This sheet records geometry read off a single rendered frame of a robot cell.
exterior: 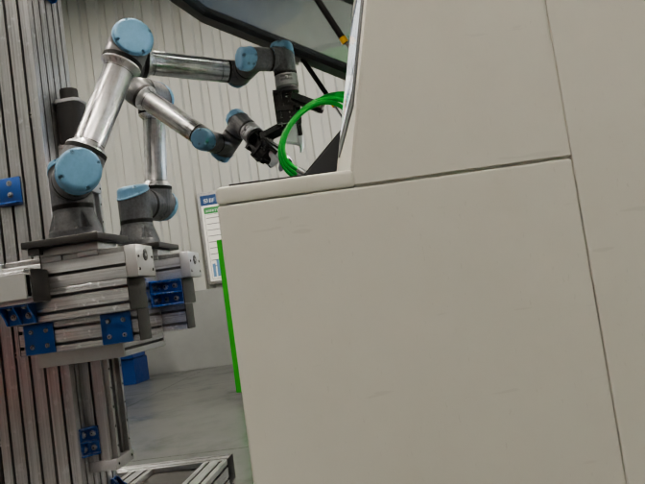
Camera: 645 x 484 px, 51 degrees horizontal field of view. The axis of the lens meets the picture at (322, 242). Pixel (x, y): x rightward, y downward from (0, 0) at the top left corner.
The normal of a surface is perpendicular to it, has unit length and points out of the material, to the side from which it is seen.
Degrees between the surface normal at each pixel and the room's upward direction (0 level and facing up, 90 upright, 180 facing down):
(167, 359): 90
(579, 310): 90
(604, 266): 90
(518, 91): 90
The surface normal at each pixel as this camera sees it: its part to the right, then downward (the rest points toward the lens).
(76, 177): 0.41, 0.00
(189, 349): -0.10, -0.05
